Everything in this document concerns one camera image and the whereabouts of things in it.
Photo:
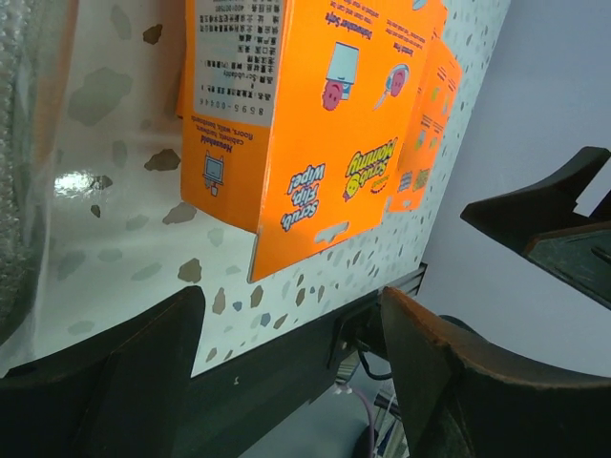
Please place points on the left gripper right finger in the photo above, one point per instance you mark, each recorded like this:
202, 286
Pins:
463, 396

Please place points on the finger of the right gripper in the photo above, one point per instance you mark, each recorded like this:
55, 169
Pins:
578, 256
514, 219

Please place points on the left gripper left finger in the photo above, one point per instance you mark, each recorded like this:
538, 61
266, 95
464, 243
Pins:
119, 393

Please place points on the orange sponge pack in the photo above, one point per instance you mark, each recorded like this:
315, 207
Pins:
294, 114

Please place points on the silver scrubber pack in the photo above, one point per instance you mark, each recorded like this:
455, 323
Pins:
37, 40

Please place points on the orange sponge pack hidden middle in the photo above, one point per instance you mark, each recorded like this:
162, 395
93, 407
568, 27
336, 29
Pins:
430, 114

